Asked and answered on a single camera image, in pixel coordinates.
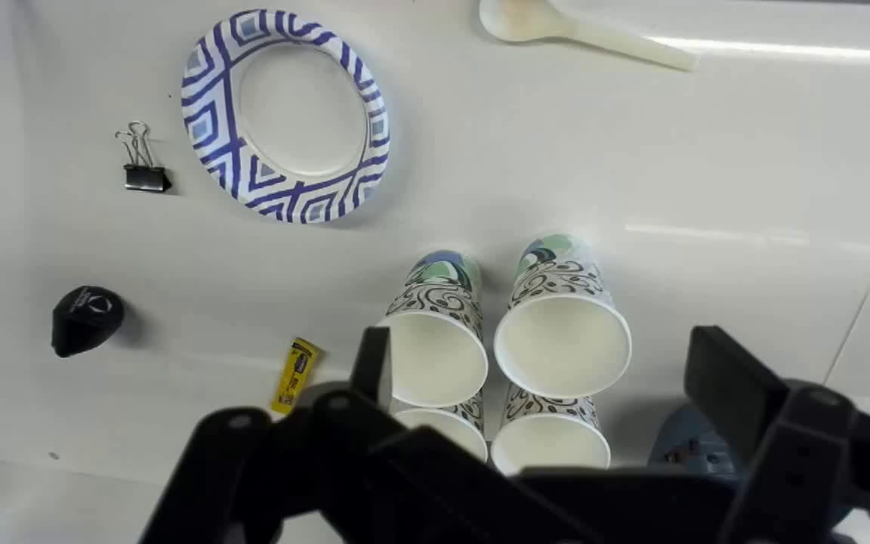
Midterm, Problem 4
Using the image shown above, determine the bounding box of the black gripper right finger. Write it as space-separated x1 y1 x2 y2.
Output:
683 327 789 462

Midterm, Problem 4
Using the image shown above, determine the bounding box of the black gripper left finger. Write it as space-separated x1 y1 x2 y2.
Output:
351 327 390 399

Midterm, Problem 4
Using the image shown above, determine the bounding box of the paper cup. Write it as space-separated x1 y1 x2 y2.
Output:
381 251 488 408
488 385 612 474
491 233 635 399
390 399 488 462

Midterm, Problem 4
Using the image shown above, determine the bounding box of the yellow packet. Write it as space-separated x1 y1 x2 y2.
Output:
269 339 322 415

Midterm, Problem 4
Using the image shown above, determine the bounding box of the dark blue bowl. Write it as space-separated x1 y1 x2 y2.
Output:
648 404 737 482

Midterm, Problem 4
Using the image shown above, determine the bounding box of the blue white paper plate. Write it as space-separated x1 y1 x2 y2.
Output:
177 8 391 222

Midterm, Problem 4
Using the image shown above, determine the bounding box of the small black object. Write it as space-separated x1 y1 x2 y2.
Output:
51 285 127 356

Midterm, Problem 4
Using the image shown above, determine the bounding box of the black binder clip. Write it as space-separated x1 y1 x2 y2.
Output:
115 119 172 194

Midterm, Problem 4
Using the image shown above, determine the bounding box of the white plastic spoon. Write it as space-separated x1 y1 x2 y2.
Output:
476 0 698 72

